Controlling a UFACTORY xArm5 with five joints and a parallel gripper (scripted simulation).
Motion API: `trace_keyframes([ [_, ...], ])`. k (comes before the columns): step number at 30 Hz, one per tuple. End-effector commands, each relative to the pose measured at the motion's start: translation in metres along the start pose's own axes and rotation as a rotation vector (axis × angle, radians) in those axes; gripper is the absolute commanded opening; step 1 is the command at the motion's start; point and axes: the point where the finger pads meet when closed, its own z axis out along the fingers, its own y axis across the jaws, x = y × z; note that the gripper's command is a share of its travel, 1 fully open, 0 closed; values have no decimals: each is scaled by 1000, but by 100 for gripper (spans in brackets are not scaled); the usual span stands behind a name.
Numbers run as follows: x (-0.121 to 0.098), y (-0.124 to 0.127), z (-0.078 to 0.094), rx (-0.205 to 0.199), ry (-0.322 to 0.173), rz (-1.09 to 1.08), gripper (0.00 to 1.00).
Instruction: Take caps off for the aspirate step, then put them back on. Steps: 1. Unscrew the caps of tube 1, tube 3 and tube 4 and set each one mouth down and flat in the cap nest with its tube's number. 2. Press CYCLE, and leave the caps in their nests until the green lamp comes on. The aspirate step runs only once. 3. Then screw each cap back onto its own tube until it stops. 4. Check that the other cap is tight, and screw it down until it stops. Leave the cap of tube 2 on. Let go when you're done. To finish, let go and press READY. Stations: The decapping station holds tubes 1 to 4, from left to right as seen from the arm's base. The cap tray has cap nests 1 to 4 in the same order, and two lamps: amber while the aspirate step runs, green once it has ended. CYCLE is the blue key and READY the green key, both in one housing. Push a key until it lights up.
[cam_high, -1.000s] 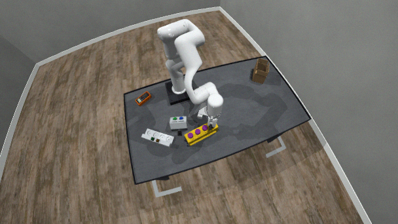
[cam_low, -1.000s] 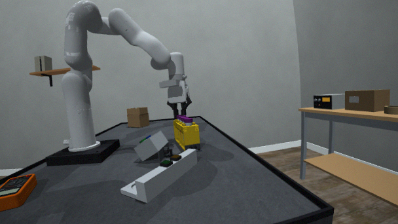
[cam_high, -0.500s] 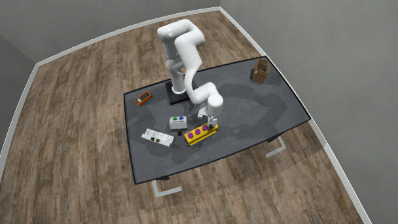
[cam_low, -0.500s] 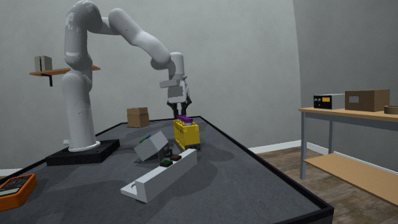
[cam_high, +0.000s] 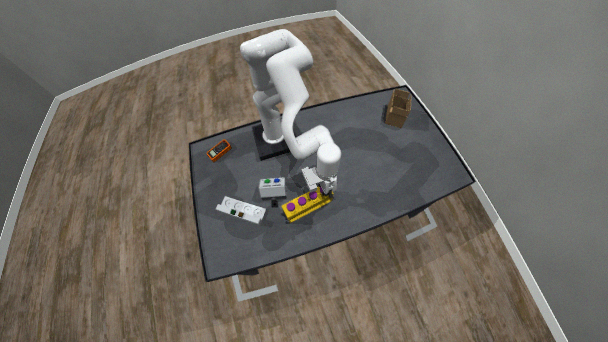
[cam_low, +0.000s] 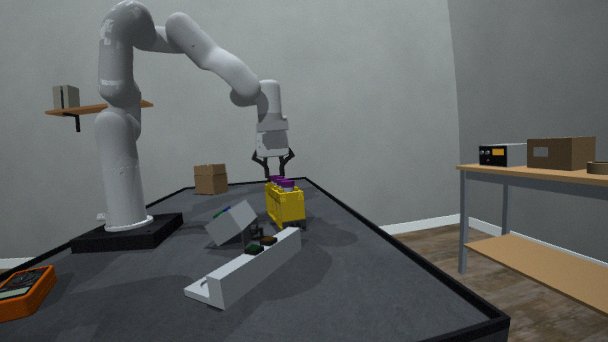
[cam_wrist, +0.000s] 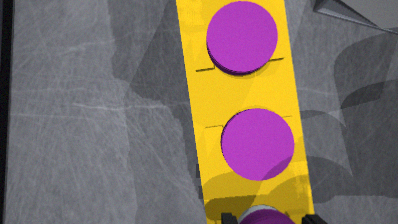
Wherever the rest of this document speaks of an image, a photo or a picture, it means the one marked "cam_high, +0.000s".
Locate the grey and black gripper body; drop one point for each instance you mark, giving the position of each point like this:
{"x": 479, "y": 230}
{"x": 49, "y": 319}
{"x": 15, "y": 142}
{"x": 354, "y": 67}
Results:
{"x": 325, "y": 185}

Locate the small brown cardboard box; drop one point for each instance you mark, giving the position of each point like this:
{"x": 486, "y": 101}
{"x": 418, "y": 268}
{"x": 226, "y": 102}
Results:
{"x": 398, "y": 115}

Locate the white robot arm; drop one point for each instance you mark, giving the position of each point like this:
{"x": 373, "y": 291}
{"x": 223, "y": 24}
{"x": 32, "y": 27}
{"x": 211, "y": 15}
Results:
{"x": 284, "y": 69}

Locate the orange pocket multimeter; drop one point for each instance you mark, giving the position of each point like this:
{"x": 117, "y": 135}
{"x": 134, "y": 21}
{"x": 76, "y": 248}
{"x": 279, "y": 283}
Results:
{"x": 219, "y": 150}

